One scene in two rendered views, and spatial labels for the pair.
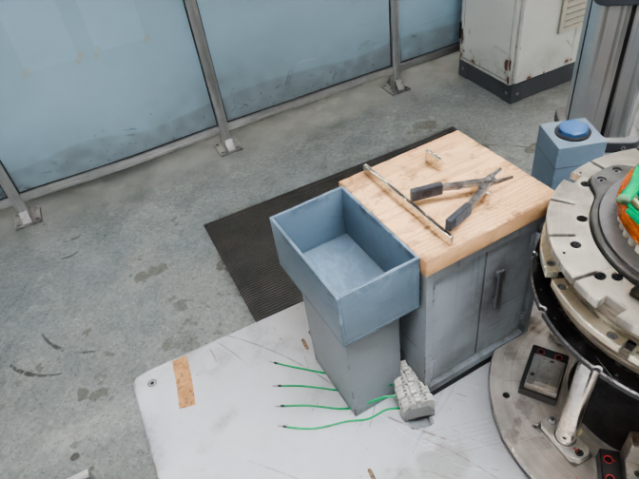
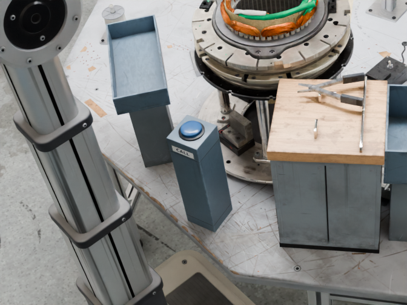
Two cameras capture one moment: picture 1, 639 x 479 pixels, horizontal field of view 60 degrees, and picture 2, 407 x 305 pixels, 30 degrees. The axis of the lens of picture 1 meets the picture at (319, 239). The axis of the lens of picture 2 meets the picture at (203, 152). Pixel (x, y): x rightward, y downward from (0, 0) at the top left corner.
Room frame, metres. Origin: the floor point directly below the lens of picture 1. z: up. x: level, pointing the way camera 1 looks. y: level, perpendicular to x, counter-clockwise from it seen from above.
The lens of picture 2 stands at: (1.41, 0.31, 2.03)
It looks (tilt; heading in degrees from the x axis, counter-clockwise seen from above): 46 degrees down; 223
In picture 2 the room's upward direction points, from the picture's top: 12 degrees counter-clockwise
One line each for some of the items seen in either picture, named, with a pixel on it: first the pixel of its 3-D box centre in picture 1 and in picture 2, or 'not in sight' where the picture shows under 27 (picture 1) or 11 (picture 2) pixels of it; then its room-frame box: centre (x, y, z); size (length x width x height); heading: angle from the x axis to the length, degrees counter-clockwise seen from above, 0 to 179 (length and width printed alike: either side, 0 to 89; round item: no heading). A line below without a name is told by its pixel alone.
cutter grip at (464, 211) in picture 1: (458, 216); (353, 78); (0.47, -0.16, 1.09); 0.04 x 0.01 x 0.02; 128
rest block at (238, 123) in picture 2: not in sight; (237, 129); (0.48, -0.43, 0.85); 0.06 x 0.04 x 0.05; 73
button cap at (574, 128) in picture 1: (573, 127); (191, 129); (0.67, -0.39, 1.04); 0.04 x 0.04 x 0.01
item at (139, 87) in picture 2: not in sight; (148, 104); (0.56, -0.60, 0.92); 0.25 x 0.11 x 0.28; 42
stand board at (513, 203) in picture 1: (443, 194); (328, 119); (0.55, -0.17, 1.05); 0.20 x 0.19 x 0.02; 113
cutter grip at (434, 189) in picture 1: (426, 191); (351, 100); (0.52, -0.14, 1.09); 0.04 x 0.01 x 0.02; 98
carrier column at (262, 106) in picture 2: not in sight; (264, 124); (0.49, -0.35, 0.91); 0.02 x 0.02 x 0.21
